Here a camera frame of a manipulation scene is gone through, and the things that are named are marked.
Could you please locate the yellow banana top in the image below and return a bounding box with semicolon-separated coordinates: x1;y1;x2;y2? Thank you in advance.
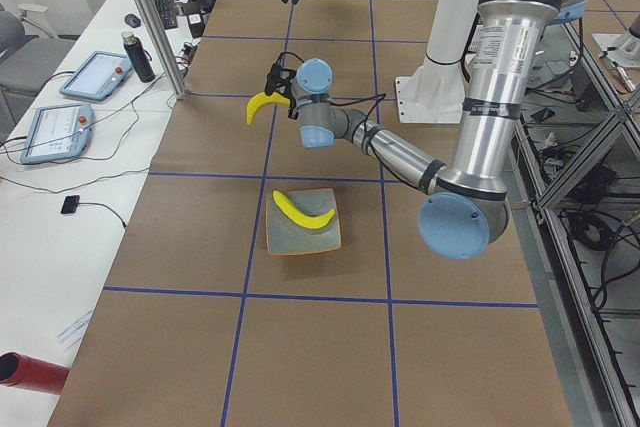
246;92;291;125

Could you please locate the yellow banana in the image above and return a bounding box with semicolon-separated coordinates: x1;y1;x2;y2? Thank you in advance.
246;92;291;125
272;190;337;230

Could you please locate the grey square plate orange rim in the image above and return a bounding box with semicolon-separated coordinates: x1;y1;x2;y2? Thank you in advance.
266;188;342;256

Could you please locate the black keyboard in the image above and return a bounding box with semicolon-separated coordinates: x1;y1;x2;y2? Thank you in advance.
153;0;178;30

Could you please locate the computer mouse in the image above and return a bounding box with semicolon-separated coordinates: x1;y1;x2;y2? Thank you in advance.
124;13;141;28

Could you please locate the black water bottle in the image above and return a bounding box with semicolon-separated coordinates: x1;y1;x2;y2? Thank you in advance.
121;31;155;83

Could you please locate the teach pendant far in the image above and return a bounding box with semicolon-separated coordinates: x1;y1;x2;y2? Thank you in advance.
59;51;133;102

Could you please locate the teach pendant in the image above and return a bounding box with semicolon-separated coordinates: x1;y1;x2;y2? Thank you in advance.
20;102;94;165
59;51;133;102

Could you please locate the teach pendant near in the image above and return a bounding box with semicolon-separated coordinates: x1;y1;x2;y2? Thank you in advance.
20;102;94;165

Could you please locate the black small box device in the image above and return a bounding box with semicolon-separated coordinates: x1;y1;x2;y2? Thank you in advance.
60;195;80;215

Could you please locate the red fire extinguisher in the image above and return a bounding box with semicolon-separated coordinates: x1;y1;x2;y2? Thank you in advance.
1;352;70;395

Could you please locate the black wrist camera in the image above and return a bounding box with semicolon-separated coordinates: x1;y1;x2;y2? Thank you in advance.
264;62;297;98

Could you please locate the aluminium frame post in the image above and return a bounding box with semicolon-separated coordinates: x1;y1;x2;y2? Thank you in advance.
134;0;186;100

